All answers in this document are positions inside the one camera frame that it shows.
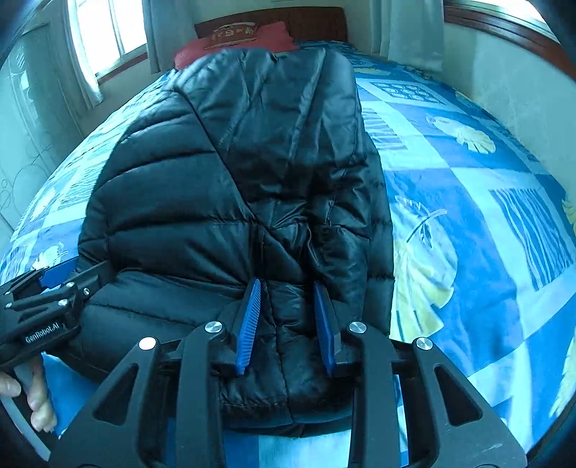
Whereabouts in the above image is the grey curtain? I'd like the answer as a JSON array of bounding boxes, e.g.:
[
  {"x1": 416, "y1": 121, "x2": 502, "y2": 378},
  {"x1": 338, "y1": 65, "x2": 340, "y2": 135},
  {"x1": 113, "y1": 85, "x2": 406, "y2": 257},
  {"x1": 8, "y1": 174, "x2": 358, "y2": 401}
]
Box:
[
  {"x1": 378, "y1": 0, "x2": 446, "y2": 75},
  {"x1": 141, "y1": 0, "x2": 199, "y2": 75}
]

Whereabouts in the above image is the window with wooden sill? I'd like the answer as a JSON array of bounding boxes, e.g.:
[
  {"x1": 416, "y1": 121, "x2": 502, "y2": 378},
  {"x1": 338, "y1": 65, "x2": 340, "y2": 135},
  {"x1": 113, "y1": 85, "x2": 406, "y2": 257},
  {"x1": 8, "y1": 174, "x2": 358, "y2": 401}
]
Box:
[
  {"x1": 74, "y1": 0, "x2": 149, "y2": 82},
  {"x1": 443, "y1": 0, "x2": 576, "y2": 84}
]

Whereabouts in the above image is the red printed cushion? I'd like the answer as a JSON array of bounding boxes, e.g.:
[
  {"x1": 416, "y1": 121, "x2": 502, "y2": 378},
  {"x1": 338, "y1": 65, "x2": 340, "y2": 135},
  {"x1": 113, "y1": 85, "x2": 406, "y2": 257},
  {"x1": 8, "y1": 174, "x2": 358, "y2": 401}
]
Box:
[{"x1": 202, "y1": 22, "x2": 267, "y2": 50}]

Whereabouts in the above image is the blue patterned bed sheet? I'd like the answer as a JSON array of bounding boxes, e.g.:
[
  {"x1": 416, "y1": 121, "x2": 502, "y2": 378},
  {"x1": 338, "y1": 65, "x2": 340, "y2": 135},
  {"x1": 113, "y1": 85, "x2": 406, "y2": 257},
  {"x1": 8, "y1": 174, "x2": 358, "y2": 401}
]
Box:
[{"x1": 0, "y1": 40, "x2": 576, "y2": 468}]

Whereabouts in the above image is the white sheer curtain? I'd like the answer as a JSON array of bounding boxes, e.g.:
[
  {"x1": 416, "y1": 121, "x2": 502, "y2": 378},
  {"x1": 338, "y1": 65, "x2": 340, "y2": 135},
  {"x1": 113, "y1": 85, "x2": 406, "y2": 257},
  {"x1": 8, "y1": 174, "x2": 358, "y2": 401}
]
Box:
[{"x1": 63, "y1": 0, "x2": 105, "y2": 109}]

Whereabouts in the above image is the black puffer jacket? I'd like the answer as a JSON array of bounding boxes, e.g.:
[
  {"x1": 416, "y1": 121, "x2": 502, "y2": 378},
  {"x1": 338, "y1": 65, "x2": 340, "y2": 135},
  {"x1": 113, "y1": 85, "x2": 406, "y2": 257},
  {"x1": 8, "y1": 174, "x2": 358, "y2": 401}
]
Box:
[{"x1": 67, "y1": 46, "x2": 397, "y2": 439}]

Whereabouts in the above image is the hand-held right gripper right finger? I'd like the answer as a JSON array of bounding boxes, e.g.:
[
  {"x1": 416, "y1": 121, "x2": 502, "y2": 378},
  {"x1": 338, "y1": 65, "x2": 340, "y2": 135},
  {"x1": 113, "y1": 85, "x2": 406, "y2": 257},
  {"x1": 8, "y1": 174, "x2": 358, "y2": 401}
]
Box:
[{"x1": 312, "y1": 280, "x2": 527, "y2": 468}]

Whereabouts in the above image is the red pillow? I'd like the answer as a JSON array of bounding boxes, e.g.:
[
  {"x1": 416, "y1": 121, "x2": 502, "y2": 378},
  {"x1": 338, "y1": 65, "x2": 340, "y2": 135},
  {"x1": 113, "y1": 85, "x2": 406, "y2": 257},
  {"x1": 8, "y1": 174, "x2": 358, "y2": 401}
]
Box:
[{"x1": 174, "y1": 22, "x2": 298, "y2": 70}]

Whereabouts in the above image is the frosted glass wardrobe door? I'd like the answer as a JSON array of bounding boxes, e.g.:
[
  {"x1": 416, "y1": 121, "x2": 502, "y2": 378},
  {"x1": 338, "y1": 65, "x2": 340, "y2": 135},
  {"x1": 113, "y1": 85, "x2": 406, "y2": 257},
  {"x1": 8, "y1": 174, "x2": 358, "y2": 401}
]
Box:
[{"x1": 0, "y1": 22, "x2": 87, "y2": 231}]

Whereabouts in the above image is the wooden headboard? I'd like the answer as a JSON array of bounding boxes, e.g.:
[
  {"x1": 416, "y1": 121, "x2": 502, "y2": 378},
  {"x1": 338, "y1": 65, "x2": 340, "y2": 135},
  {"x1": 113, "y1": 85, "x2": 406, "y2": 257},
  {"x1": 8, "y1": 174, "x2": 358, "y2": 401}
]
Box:
[{"x1": 194, "y1": 6, "x2": 349, "y2": 44}]

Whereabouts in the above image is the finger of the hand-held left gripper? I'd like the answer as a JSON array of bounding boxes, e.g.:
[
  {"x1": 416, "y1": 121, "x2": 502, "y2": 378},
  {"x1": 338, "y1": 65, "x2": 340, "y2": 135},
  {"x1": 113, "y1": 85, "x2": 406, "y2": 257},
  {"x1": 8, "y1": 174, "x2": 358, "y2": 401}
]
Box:
[
  {"x1": 42, "y1": 261, "x2": 117, "y2": 316},
  {"x1": 38, "y1": 257, "x2": 82, "y2": 289}
]

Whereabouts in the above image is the person's left hand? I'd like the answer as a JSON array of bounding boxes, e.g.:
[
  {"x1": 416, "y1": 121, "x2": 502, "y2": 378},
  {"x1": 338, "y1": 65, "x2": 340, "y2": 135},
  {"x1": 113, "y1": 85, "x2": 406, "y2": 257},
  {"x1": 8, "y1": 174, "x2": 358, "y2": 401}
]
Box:
[{"x1": 0, "y1": 359, "x2": 59, "y2": 433}]

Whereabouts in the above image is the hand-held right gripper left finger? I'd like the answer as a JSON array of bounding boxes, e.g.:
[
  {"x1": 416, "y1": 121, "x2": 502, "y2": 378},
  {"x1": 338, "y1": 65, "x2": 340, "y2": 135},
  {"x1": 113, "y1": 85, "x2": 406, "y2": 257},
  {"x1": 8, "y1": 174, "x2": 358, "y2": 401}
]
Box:
[{"x1": 49, "y1": 278, "x2": 262, "y2": 468}]

